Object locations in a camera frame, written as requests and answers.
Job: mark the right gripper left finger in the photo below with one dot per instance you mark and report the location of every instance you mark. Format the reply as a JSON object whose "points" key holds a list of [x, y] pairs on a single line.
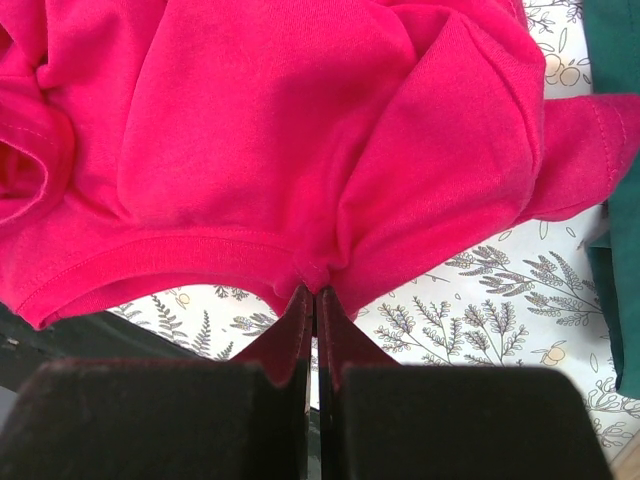
{"points": [[244, 418]]}

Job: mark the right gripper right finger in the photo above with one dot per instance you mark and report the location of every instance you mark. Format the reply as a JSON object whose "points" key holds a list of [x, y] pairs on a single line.
{"points": [[380, 419]]}

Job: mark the magenta t shirt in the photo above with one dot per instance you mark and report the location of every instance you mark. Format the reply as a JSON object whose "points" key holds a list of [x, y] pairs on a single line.
{"points": [[266, 145]]}

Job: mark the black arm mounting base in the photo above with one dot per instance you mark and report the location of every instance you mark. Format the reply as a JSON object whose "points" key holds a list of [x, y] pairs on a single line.
{"points": [[95, 336]]}

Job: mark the teal green shorts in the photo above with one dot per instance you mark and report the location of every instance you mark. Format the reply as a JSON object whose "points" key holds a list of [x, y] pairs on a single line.
{"points": [[612, 35]]}

